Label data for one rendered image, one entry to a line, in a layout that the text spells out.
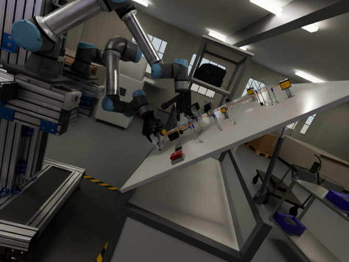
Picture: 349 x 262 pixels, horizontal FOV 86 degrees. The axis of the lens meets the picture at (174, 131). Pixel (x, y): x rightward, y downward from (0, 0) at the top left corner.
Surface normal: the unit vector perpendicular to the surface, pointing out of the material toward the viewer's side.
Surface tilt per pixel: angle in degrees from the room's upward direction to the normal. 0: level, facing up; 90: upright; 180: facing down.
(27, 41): 96
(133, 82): 90
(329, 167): 90
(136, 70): 71
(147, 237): 90
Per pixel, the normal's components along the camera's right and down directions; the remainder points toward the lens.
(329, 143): 0.07, 0.29
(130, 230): -0.14, 0.22
